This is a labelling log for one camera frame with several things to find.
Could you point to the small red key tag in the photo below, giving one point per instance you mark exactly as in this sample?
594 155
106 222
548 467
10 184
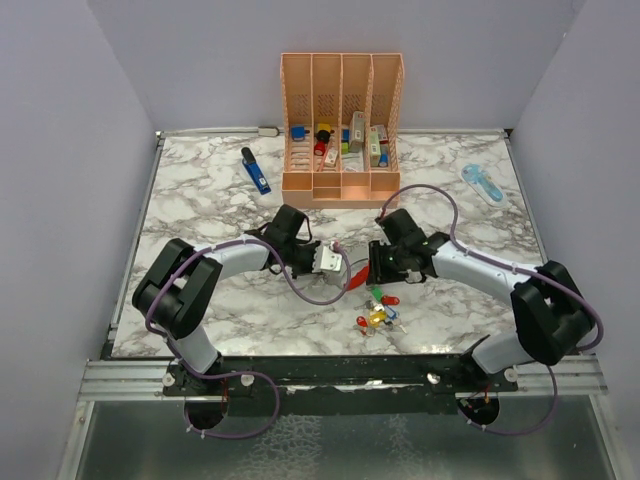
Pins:
362 325

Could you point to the packaged blue toothbrush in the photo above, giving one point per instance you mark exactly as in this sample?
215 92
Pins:
482 183

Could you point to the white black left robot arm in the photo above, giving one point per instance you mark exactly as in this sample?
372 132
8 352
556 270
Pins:
176 291

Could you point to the grey red key organizer plate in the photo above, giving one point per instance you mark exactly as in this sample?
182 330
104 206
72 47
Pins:
358 259

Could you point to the grey box in organizer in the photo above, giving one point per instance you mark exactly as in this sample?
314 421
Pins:
356 132

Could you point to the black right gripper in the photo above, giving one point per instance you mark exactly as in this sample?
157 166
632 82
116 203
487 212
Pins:
378 274

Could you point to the blue block in organizer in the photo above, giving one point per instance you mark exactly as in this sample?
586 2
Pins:
298 133

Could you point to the blue key tag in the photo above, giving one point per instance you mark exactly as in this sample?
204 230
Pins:
392 315

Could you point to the white plug at wall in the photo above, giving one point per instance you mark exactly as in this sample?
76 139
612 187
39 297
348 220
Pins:
268 131

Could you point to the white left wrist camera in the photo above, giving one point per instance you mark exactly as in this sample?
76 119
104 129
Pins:
330 258

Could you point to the green key tag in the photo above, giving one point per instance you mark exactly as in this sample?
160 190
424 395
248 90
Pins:
377 293

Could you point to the blue black stapler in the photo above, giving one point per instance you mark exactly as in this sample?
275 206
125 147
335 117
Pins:
254 171

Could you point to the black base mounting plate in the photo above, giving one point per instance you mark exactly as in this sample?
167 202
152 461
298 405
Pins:
336 385

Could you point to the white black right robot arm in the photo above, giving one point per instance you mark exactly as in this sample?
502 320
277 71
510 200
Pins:
548 309

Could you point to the yellow key tag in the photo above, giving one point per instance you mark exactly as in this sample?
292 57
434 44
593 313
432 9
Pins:
377 317

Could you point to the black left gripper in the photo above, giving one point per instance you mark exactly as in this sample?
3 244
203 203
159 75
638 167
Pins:
312 248

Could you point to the white red box in organizer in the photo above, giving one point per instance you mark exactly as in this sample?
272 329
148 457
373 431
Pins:
378 146

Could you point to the silver keys pile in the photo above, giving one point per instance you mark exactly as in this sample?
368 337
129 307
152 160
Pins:
392 326

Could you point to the peach plastic desk organizer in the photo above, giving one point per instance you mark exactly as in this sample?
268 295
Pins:
329 88

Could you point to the red black cylinder toy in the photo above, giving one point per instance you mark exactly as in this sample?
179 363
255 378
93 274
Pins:
323 138

